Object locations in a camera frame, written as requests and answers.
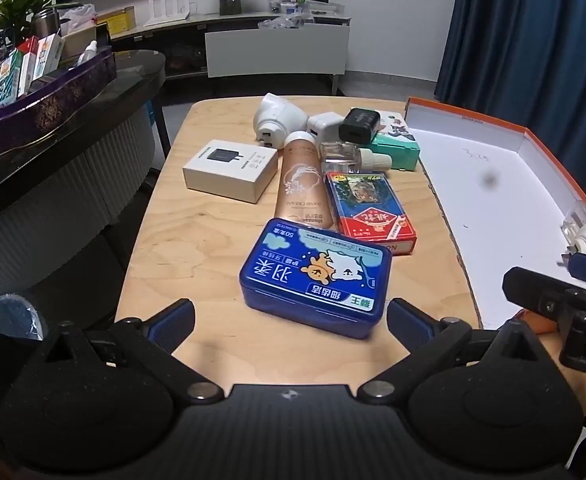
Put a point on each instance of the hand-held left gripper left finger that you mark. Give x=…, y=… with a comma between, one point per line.
x=173, y=317

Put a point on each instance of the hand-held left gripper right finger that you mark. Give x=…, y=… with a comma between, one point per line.
x=405, y=322

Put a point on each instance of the blue plastic box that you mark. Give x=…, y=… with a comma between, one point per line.
x=318, y=280

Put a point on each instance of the orange white cardboard tray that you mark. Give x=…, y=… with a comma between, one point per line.
x=498, y=200

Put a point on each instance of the red blue playing card box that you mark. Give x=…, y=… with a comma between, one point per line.
x=368, y=210

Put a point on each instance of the white charger box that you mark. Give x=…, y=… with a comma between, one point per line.
x=228, y=165

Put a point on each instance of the rose gold hand cream tube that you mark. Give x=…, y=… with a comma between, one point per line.
x=300, y=185

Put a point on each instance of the teal cartoon box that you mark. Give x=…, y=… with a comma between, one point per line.
x=398, y=149

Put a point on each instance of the clear bottle with white cap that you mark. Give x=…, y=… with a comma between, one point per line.
x=340, y=156

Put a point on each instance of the clear plastic container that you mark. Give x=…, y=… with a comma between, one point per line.
x=3, y=315

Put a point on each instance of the black charger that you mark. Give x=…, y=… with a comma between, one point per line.
x=358, y=125

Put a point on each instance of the white charger cube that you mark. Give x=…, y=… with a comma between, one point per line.
x=325, y=127

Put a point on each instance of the white round plug device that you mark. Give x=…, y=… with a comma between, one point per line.
x=278, y=115

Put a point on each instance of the black glossy counter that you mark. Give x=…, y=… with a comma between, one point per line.
x=123, y=85

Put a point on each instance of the blue curtain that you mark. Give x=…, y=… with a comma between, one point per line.
x=513, y=35

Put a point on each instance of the purple patterned tray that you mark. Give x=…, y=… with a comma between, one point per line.
x=48, y=105

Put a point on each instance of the small white bottle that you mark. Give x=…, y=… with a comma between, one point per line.
x=87, y=54

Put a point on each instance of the white tv cabinet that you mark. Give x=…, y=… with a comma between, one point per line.
x=273, y=47

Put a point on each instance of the row of medicine boxes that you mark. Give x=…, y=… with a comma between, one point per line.
x=8, y=75

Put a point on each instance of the yellow box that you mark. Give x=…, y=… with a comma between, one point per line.
x=118, y=20

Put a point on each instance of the white router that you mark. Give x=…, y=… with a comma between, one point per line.
x=168, y=10

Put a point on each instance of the clear plastic bag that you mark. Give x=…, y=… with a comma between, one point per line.
x=285, y=22

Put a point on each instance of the white plastic bag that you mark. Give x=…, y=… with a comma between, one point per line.
x=79, y=16

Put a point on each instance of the steel cup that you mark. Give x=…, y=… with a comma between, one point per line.
x=47, y=22

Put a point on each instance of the leafy green plant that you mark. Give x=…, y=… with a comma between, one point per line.
x=20, y=5

